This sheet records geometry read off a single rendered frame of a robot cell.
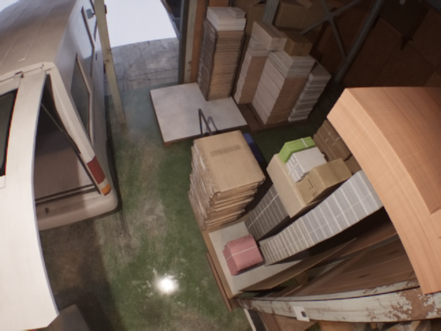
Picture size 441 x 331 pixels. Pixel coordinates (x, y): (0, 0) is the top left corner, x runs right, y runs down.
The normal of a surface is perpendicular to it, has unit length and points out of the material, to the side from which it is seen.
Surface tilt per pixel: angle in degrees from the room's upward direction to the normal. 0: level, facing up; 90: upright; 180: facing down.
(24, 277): 11
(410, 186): 90
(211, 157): 0
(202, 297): 0
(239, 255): 0
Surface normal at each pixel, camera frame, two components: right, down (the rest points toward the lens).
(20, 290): 0.25, -0.37
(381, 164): -0.92, 0.24
